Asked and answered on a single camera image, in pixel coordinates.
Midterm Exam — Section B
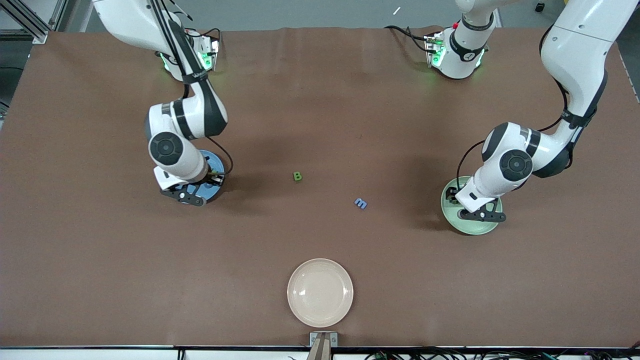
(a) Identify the green plate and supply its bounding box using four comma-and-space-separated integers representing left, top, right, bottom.
440, 176, 502, 236

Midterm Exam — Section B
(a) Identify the beige plate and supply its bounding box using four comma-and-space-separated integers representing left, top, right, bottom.
287, 258, 354, 328

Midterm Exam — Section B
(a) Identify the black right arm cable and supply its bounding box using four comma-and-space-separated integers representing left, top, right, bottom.
150, 0, 234, 176

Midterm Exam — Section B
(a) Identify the black base power cable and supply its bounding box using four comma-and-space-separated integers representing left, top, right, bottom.
384, 25, 432, 53
187, 27, 222, 42

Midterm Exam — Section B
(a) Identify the tangled black cable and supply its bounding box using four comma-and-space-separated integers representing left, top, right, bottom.
470, 349, 640, 360
364, 347, 471, 360

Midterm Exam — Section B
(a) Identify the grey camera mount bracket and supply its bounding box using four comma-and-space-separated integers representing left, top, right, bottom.
306, 331, 339, 360

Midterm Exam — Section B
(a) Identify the brown table mat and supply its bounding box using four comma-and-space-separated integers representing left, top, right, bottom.
0, 26, 640, 349

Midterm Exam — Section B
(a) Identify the white table edge rail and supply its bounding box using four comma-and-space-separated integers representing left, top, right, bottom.
0, 346, 640, 360

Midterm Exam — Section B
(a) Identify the blue plate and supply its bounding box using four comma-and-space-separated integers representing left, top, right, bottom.
197, 149, 226, 203

